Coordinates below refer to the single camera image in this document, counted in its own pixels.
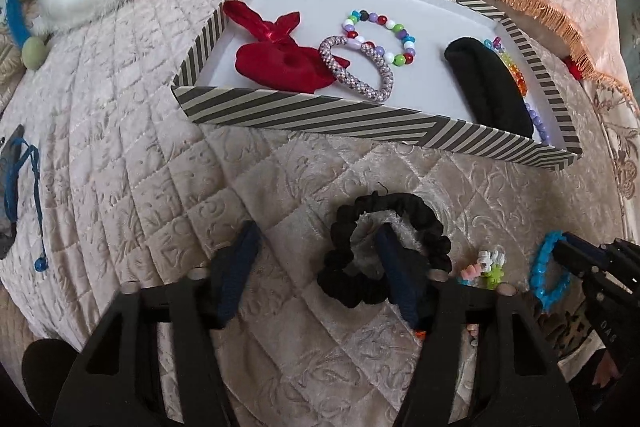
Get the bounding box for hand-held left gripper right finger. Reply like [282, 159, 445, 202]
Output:
[375, 227, 581, 427]

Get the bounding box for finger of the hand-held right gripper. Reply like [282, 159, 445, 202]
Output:
[552, 232, 615, 280]

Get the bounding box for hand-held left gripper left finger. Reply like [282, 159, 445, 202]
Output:
[51, 221, 263, 427]

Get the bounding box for blue bead bracelet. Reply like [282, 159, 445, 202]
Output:
[529, 231, 574, 312]

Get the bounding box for black scrunchie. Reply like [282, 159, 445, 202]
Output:
[316, 192, 453, 309]

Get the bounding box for striped rectangular tray box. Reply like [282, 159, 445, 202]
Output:
[171, 0, 583, 172]

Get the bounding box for black velvet headband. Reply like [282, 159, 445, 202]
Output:
[444, 37, 536, 139]

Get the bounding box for orange rainbow bead bracelet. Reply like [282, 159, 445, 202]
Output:
[482, 37, 529, 98]

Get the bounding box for silver woven bracelet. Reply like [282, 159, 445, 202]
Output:
[319, 35, 395, 103]

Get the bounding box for red bow scrunchie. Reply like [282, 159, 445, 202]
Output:
[222, 0, 351, 96]

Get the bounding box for multicolour bead bracelet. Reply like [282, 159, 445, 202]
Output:
[341, 9, 418, 68]

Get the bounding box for person's right hand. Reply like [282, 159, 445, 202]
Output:
[590, 349, 624, 389]

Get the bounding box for leopard print hair accessory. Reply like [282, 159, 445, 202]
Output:
[534, 302, 596, 360]

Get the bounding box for small green hair clip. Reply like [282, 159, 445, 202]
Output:
[480, 268, 504, 291]

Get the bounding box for embroidered beige fabric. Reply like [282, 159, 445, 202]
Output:
[589, 72, 640, 210]

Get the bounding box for quilted beige bedspread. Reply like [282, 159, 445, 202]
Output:
[0, 0, 632, 427]

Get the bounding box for black smartphone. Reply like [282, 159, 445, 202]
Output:
[0, 124, 26, 259]

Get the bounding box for green and blue plush toy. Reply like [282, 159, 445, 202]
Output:
[4, 0, 57, 71]

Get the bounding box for floral upholstered cushion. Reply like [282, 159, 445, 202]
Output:
[0, 0, 31, 114]

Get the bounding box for blue cord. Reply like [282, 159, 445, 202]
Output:
[4, 138, 49, 274]

